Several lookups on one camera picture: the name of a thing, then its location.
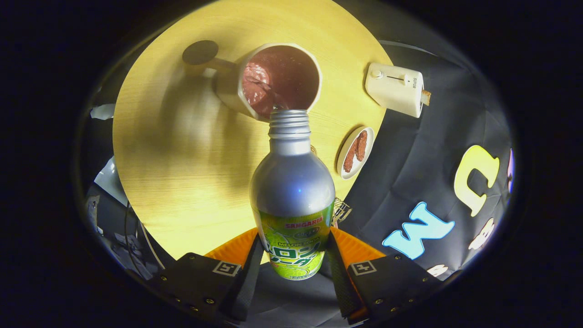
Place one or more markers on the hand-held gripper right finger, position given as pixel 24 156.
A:
pixel 339 278

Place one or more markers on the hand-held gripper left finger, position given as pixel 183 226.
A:
pixel 248 282

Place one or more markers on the silver bottle with green label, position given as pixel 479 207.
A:
pixel 291 182

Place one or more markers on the reddish brown juice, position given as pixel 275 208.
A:
pixel 282 79

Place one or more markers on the small white plate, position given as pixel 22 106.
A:
pixel 345 171

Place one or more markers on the light wooden table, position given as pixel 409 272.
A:
pixel 182 182

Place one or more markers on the brown sausage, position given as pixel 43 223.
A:
pixel 350 158
pixel 362 145

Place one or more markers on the white toaster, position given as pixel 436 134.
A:
pixel 396 89

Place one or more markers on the toast slice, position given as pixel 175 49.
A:
pixel 426 97

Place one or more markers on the white paper sheet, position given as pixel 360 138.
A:
pixel 102 111

